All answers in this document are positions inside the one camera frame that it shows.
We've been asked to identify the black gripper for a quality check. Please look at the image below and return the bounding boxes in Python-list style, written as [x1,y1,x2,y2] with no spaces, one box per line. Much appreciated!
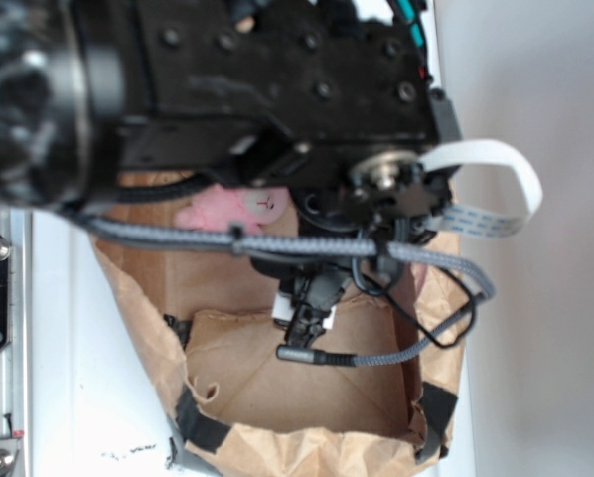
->
[251,150,451,348]

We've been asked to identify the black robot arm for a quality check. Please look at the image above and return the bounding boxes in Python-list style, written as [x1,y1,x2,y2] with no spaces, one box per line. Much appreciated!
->
[0,1,461,350]

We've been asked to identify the pink plush bunny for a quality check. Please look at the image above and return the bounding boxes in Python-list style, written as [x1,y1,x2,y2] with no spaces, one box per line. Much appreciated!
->
[173,185,289,234]

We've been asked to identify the brown paper bag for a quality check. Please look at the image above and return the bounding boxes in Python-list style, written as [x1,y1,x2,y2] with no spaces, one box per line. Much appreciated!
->
[88,168,467,477]

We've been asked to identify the white plastic bin lid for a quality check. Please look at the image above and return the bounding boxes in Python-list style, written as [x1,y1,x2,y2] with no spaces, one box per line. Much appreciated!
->
[31,0,477,477]

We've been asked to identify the white flat ribbon cable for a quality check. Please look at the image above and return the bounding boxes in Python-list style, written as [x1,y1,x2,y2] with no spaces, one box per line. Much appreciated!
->
[418,138,544,240]

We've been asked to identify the thin black wire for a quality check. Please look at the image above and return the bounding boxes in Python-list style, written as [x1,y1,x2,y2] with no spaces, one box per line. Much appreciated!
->
[349,233,483,350]

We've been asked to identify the grey braided cable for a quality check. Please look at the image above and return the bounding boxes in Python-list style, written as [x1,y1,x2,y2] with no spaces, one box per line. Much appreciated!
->
[77,213,498,368]

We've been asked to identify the aluminium frame rail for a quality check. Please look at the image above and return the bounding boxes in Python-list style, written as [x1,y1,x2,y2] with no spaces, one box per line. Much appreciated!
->
[0,207,31,476]

